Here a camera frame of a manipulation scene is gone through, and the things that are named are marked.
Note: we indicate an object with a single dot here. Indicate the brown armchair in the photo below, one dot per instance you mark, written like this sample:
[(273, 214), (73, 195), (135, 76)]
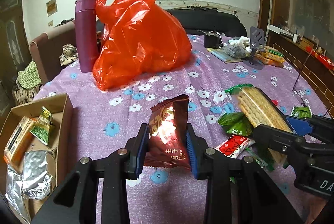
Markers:
[(46, 49)]

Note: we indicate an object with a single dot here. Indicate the green garlic pea snack packet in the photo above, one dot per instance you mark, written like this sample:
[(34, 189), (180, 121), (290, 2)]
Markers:
[(43, 127)]

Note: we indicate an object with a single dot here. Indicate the purple floral tablecloth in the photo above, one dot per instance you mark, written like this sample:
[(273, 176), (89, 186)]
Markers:
[(251, 188)]

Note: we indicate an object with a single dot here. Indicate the black camera bag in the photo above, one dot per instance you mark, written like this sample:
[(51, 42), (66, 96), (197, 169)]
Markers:
[(212, 40)]

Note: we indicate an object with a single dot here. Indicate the wooden glass door cabinet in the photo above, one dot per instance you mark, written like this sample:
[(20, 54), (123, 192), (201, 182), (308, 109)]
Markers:
[(15, 55)]

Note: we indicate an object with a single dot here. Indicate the small green snack packet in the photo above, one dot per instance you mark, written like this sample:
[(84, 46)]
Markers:
[(301, 112)]

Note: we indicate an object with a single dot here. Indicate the orange snack boxes stack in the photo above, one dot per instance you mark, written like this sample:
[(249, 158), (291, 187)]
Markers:
[(270, 56)]

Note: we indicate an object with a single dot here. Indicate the red plastic bag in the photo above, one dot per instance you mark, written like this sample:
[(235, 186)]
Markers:
[(119, 63)]

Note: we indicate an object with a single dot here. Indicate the grey phone stand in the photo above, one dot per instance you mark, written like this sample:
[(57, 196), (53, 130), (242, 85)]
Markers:
[(257, 38)]

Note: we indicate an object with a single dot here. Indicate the plaid cloth on sofa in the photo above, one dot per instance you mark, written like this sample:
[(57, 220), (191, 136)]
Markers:
[(69, 55)]

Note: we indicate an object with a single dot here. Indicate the green patterned cloth pile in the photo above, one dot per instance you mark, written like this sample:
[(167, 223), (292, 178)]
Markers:
[(29, 77)]

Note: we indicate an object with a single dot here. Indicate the clear cracker package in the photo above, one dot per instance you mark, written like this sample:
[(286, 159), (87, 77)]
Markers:
[(265, 117)]

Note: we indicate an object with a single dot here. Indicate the dark red snack packet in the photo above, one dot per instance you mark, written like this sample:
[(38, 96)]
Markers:
[(167, 134)]

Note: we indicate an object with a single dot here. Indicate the orange cracker package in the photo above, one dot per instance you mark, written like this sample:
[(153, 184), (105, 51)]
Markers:
[(19, 141)]

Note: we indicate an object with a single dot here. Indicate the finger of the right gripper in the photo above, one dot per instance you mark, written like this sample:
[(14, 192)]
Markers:
[(300, 125), (275, 139)]

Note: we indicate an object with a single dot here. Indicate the red white candy packet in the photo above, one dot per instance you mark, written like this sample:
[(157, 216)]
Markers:
[(235, 145)]

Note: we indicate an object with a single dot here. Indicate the purple thermos bottle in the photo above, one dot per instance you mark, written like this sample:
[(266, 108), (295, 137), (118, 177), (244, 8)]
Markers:
[(85, 34)]

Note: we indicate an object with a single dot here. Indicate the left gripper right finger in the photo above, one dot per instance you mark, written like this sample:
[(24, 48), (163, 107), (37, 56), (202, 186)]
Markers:
[(196, 147)]

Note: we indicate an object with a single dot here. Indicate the silver foil snack packet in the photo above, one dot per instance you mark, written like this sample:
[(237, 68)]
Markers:
[(37, 176)]

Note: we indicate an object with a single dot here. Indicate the cardboard box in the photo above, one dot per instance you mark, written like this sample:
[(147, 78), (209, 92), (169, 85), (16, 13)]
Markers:
[(61, 109)]

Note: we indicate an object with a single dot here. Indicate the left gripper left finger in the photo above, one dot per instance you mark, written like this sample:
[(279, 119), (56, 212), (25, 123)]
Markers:
[(137, 148)]

